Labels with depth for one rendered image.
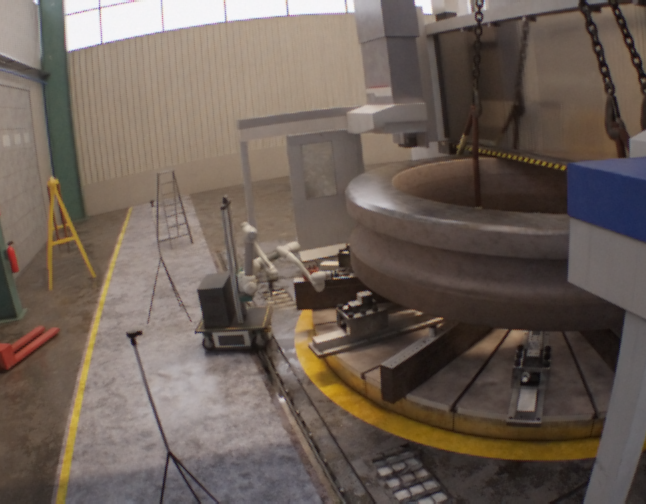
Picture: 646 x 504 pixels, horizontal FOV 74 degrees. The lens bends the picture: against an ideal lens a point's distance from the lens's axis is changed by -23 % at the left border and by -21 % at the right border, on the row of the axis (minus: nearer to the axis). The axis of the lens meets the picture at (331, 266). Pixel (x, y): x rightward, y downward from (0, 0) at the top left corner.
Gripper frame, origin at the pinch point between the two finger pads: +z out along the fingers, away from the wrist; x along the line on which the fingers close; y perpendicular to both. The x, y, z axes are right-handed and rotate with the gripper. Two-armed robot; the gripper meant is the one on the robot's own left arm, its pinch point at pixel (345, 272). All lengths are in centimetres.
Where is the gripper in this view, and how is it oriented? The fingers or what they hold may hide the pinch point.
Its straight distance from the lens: 609.1
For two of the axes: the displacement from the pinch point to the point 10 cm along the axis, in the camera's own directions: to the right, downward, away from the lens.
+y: -1.0, -9.4, -3.2
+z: 9.8, -1.5, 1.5
